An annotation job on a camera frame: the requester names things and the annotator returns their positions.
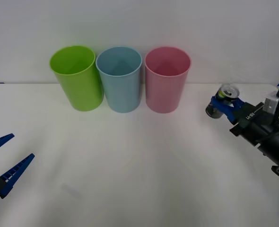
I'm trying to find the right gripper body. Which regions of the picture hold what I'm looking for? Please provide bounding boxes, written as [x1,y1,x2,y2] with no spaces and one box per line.
[229,101,279,149]

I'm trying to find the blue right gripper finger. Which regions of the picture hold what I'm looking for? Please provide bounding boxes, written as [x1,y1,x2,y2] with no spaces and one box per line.
[234,97,247,109]
[211,96,244,125]

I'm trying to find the pale blue plastic bin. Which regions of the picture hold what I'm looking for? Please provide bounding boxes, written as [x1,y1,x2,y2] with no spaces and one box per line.
[95,46,143,114]

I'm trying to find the dark drink can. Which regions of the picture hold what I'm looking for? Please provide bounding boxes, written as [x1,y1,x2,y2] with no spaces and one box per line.
[205,83,241,119]

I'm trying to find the green plastic bin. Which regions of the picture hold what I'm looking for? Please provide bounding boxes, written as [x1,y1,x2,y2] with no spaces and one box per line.
[49,45,105,112]

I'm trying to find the pink plastic bin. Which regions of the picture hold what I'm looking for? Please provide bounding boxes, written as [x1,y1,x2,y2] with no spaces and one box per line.
[144,46,192,114]

